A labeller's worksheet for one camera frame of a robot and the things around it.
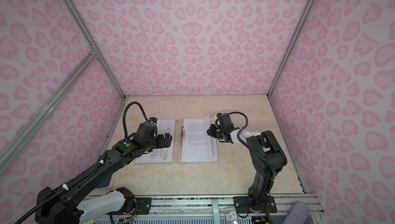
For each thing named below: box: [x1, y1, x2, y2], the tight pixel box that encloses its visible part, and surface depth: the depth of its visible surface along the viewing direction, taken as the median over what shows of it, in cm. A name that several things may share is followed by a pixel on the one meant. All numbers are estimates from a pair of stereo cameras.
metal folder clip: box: [180, 125, 186, 145], surface depth 100 cm
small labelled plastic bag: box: [224, 207, 239, 224], surface depth 70 cm
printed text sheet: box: [181, 114, 219, 163], surface depth 96 cm
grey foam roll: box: [281, 200, 311, 224], surface depth 70 cm
